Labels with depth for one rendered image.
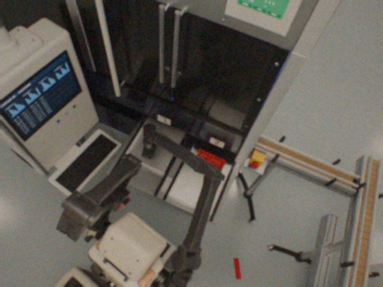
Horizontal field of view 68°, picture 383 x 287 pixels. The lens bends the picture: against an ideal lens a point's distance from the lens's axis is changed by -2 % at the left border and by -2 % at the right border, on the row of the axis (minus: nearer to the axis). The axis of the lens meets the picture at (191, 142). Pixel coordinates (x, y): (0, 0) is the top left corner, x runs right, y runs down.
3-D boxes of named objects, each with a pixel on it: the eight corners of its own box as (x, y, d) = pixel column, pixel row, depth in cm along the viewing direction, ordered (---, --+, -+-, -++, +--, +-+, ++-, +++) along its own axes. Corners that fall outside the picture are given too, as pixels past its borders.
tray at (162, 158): (151, 114, 189) (151, 111, 186) (188, 130, 186) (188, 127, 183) (125, 157, 174) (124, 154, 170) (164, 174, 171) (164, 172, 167)
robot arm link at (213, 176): (216, 163, 112) (231, 169, 119) (192, 156, 122) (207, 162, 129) (180, 275, 109) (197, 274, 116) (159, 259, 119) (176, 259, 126)
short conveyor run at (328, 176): (245, 156, 185) (252, 144, 172) (252, 137, 193) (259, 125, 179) (347, 199, 177) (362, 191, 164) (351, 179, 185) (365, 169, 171)
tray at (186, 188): (192, 148, 180) (193, 146, 177) (231, 165, 177) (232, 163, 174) (167, 196, 165) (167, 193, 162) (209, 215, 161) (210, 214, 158)
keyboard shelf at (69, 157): (90, 123, 194) (89, 121, 191) (122, 145, 188) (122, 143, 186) (39, 173, 174) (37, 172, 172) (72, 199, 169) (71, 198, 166)
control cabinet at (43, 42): (80, 106, 197) (38, 7, 128) (101, 121, 193) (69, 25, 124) (21, 160, 175) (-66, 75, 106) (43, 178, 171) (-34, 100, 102)
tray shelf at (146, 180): (144, 113, 192) (144, 111, 190) (243, 155, 183) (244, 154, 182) (105, 174, 169) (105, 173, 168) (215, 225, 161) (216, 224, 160)
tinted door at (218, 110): (172, 102, 155) (178, 6, 104) (247, 133, 150) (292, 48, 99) (172, 102, 155) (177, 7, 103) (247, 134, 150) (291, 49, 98)
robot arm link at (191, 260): (177, 282, 111) (187, 281, 115) (191, 262, 109) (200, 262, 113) (167, 263, 118) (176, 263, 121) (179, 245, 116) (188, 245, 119)
